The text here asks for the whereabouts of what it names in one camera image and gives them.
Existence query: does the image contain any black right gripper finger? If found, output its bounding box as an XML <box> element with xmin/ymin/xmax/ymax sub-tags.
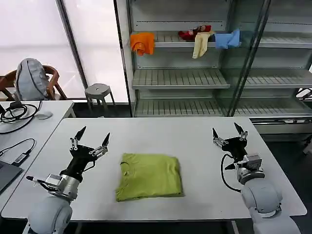
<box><xmin>234</xmin><ymin>122</ymin><xmax>249</xmax><ymax>142</ymax></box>
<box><xmin>212</xmin><ymin>127</ymin><xmax>229</xmax><ymax>148</ymax></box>

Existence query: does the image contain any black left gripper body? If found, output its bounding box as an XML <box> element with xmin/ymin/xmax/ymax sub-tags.
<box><xmin>60</xmin><ymin>145</ymin><xmax>98</xmax><ymax>181</ymax></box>

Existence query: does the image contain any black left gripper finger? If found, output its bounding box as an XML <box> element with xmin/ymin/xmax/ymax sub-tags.
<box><xmin>88</xmin><ymin>132</ymin><xmax>111</xmax><ymax>156</ymax></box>
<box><xmin>69</xmin><ymin>126</ymin><xmax>87</xmax><ymax>151</ymax></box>

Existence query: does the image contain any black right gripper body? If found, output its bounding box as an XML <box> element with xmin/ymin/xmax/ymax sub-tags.
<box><xmin>221</xmin><ymin>136</ymin><xmax>249</xmax><ymax>163</ymax></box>

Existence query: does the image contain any lime green shirt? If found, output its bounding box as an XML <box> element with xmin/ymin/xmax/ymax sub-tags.
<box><xmin>114</xmin><ymin>153</ymin><xmax>185</xmax><ymax>203</ymax></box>

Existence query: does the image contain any grey computer mouse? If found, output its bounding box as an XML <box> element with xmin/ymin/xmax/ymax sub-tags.
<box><xmin>36</xmin><ymin>111</ymin><xmax>54</xmax><ymax>120</ymax></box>

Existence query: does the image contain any grey round stool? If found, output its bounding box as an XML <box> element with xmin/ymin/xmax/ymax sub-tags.
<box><xmin>84</xmin><ymin>83</ymin><xmax>116</xmax><ymax>110</ymax></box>

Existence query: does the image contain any brown wooden chair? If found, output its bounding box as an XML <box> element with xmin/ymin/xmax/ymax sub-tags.
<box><xmin>0</xmin><ymin>65</ymin><xmax>68</xmax><ymax>101</ymax></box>

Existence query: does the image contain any empty grey glass shelf rack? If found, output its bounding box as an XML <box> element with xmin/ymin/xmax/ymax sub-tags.
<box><xmin>219</xmin><ymin>0</ymin><xmax>312</xmax><ymax>134</ymax></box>

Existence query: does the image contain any grey shelf rack with clothes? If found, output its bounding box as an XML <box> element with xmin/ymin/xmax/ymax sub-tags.
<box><xmin>114</xmin><ymin>0</ymin><xmax>242</xmax><ymax>118</ymax></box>

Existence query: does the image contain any grey backpack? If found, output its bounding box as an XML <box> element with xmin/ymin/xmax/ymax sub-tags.
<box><xmin>15</xmin><ymin>58</ymin><xmax>50</xmax><ymax>100</ymax></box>

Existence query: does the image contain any white black device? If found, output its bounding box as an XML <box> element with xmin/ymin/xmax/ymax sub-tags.
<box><xmin>297</xmin><ymin>87</ymin><xmax>312</xmax><ymax>101</ymax></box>

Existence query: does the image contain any dark grey laptop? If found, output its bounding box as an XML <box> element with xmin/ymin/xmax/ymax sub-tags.
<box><xmin>0</xmin><ymin>160</ymin><xmax>24</xmax><ymax>194</ymax></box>

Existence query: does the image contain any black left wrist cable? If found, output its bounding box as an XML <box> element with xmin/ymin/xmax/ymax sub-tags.
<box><xmin>83</xmin><ymin>160</ymin><xmax>97</xmax><ymax>172</ymax></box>

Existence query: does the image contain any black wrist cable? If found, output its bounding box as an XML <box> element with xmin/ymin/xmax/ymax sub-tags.
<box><xmin>83</xmin><ymin>160</ymin><xmax>97</xmax><ymax>172</ymax></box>
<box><xmin>220</xmin><ymin>153</ymin><xmax>243</xmax><ymax>193</ymax></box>

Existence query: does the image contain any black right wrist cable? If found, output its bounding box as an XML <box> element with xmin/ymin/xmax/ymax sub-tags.
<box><xmin>220</xmin><ymin>153</ymin><xmax>243</xmax><ymax>193</ymax></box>

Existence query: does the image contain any black adapter with cable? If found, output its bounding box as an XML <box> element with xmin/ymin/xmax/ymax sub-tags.
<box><xmin>0</xmin><ymin>138</ymin><xmax>37</xmax><ymax>167</ymax></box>

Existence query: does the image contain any black coiled cable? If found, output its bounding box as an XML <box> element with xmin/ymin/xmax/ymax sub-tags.
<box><xmin>0</xmin><ymin>100</ymin><xmax>43</xmax><ymax>122</ymax></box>

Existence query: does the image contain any dark slanted window post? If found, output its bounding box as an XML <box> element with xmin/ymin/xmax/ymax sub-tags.
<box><xmin>55</xmin><ymin>0</ymin><xmax>88</xmax><ymax>89</ymax></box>

